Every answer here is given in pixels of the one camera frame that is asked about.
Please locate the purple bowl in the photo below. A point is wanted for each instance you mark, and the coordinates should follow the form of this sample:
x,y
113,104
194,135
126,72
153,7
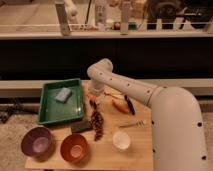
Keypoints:
x,y
36,142

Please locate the orange carrot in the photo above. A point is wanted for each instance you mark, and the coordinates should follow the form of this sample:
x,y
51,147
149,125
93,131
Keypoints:
x,y
120,106

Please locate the red bowl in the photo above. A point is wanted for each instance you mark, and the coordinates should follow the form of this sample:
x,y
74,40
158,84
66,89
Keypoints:
x,y
74,148

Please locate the yellow banana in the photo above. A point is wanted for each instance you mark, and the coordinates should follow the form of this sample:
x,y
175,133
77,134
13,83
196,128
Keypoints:
x,y
111,93

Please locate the dark rectangular block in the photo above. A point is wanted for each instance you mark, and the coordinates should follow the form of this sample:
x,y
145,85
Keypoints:
x,y
80,126

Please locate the blue sponge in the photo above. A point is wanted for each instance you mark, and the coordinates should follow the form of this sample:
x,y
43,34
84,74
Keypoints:
x,y
63,95

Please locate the white cup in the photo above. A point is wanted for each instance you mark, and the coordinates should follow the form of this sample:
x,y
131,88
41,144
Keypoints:
x,y
121,140

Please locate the orange apple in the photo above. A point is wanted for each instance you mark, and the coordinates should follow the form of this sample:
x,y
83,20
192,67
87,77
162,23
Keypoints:
x,y
92,97

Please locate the green plastic tray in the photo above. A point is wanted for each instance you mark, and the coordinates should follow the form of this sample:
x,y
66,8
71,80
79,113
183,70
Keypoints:
x,y
52,112

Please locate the dark brown grape bunch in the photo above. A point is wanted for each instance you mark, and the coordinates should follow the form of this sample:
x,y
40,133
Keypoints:
x,y
97,124

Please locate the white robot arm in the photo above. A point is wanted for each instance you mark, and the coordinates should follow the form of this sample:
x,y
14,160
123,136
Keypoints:
x,y
177,124

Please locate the wooden board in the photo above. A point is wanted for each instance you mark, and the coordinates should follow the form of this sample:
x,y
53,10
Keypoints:
x,y
103,155

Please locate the metal fork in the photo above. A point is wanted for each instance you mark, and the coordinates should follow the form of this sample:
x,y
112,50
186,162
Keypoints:
x,y
138,124

